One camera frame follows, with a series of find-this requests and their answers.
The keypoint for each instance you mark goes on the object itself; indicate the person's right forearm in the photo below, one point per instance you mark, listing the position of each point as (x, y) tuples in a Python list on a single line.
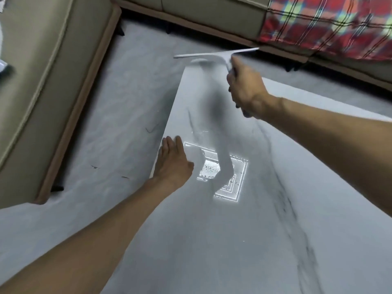
[(337, 143)]

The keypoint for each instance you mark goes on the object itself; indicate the white marble table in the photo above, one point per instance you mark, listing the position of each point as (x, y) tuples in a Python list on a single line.
[(275, 241)]

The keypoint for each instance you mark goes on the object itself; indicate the person's left hand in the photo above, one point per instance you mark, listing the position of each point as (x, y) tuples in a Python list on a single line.
[(171, 162)]

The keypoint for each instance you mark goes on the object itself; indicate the person's left forearm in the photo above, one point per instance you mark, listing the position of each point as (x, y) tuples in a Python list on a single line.
[(76, 241)]

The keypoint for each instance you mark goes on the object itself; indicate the red plaid blanket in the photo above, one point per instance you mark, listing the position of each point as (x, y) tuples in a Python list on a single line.
[(321, 24)]

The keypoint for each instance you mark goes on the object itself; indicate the white plastic squeegee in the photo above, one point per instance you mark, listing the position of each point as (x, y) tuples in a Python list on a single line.
[(214, 58)]

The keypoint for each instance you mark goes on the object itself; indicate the person's right hand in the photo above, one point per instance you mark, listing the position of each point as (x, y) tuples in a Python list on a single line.
[(248, 91)]

